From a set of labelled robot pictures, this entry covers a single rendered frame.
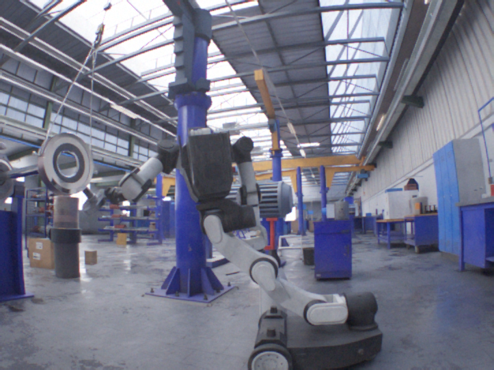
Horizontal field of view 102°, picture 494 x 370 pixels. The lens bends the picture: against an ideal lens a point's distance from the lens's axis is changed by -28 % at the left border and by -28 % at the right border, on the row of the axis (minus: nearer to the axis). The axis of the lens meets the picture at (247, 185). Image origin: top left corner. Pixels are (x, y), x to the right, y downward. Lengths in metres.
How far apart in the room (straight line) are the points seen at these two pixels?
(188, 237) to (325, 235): 1.63
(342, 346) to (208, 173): 1.04
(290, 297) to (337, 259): 2.09
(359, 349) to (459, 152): 3.54
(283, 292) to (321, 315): 0.22
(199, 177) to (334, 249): 2.42
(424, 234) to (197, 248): 4.33
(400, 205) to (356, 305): 5.44
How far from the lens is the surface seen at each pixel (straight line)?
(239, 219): 1.38
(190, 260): 2.82
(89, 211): 1.79
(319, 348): 1.35
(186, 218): 2.80
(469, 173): 4.47
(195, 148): 1.34
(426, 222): 5.75
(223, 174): 1.35
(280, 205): 4.46
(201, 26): 3.65
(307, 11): 6.71
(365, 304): 1.49
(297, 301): 1.43
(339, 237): 3.44
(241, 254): 1.40
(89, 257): 5.15
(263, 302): 2.01
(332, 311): 1.42
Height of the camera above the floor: 0.75
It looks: 8 degrees up
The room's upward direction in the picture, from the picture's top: 1 degrees counter-clockwise
